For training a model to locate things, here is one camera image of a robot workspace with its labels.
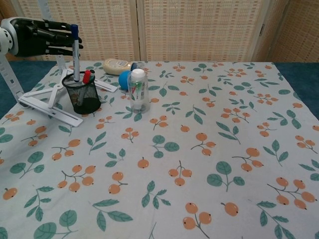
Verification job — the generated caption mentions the blue ball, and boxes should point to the blue ball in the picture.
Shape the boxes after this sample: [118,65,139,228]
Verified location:
[118,70,132,91]

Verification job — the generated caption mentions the black mesh pen holder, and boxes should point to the black mesh pen holder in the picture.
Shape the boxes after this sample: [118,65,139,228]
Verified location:
[61,72,102,116]

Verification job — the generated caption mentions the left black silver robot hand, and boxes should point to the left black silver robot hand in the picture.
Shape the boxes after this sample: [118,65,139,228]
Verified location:
[0,16,84,59]

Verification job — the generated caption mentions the red cap white marker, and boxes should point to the red cap white marker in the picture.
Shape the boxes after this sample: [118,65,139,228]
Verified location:
[82,70,93,84]

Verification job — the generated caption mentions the white folding laptop stand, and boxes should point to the white folding laptop stand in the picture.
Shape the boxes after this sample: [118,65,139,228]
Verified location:
[0,0,119,127]

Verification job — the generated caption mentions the floral fruit print tablecloth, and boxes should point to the floral fruit print tablecloth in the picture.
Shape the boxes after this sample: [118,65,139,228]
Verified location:
[0,60,319,239]

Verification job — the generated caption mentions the cream mayonnaise squeeze bottle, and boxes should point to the cream mayonnaise squeeze bottle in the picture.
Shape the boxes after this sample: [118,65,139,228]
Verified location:
[102,58,146,75]

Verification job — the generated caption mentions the woven bamboo folding screen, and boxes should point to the woven bamboo folding screen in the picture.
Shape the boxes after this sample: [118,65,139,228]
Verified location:
[0,0,319,63]

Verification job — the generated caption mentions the clear bottle white cap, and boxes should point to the clear bottle white cap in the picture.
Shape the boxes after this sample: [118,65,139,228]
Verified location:
[127,68,150,114]

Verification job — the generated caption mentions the blue cap white marker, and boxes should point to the blue cap white marker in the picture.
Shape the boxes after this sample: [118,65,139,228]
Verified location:
[70,24,84,106]

